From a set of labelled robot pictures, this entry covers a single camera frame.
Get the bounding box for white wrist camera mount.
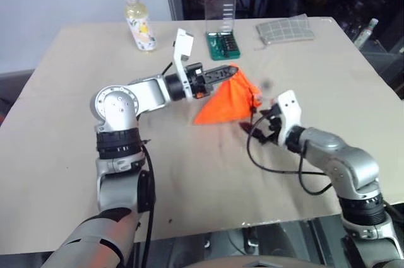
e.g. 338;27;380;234
172;28;195;99
273;90;304;148

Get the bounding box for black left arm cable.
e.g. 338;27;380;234
138;137;157;268

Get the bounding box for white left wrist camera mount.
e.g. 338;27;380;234
172;28;195;99

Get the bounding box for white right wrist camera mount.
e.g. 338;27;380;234
273;90;304;148

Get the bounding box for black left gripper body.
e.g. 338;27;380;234
185;62;211;99

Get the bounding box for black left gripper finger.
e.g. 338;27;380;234
205;64;239;81
206;73;236;90

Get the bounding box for green screwdriver bit case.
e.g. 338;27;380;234
203;0;242;61

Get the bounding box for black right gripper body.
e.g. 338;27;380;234
259;103;284;144

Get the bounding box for grey checked cloth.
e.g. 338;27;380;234
253;13;316;52

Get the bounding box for clear bottle with yellow drink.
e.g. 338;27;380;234
122;0;158;52

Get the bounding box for small bottle with white cap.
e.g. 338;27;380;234
352;18;379;49

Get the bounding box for orange drawstring pouch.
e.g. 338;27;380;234
193;62;264;125

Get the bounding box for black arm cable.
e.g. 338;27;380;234
246;112;336;196
138;137;157;268

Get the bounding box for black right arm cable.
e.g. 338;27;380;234
246;112;336;196

